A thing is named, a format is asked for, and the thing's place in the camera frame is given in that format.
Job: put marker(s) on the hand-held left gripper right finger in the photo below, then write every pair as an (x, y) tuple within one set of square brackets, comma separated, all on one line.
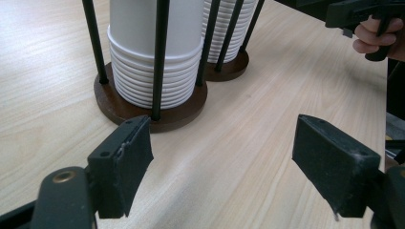
[(334, 165)]

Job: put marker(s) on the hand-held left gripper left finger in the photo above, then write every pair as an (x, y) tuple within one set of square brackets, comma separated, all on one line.
[(121, 165)]

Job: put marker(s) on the dark wooden double cup holder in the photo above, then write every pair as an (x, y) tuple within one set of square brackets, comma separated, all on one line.
[(111, 108)]

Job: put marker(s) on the stack of white paper cups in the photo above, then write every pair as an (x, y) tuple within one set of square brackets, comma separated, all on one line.
[(140, 63), (223, 31)]

